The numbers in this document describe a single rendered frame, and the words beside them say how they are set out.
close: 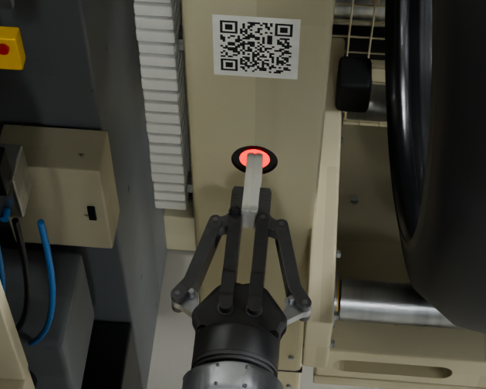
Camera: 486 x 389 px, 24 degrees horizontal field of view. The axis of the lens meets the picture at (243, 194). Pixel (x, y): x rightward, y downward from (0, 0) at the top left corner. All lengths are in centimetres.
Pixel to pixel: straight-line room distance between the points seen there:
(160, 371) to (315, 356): 101
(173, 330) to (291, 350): 81
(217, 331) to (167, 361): 123
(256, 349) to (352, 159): 53
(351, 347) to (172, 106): 34
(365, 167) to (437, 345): 30
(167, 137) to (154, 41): 14
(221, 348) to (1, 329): 24
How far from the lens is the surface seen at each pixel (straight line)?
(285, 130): 107
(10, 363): 115
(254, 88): 103
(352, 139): 146
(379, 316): 119
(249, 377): 93
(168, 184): 117
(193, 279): 102
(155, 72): 104
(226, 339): 96
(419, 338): 124
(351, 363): 126
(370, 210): 139
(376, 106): 135
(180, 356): 219
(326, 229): 120
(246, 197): 106
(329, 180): 123
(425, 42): 134
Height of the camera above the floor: 193
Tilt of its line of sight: 54 degrees down
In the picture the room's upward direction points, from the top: straight up
